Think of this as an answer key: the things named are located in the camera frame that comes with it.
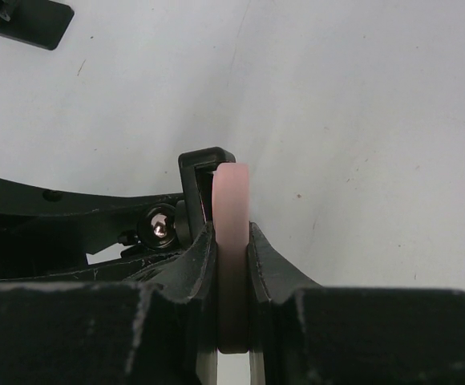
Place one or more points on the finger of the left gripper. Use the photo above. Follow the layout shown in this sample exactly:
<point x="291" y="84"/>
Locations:
<point x="46" y="232"/>

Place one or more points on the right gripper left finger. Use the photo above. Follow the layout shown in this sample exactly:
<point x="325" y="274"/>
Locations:
<point x="160" y="331"/>

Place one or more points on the black folding phone stand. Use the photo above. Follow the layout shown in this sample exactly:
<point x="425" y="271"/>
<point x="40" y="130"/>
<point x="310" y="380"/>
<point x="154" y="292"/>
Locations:
<point x="39" y="23"/>

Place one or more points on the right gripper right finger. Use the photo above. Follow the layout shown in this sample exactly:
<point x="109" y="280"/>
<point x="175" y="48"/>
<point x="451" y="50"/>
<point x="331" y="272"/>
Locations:
<point x="303" y="333"/>

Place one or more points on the black round-base phone stand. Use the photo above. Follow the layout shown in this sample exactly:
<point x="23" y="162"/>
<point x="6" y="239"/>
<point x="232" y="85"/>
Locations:
<point x="174" y="224"/>

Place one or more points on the pink phone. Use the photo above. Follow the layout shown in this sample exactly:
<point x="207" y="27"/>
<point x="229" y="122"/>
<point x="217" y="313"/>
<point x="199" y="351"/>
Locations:
<point x="230" y="218"/>

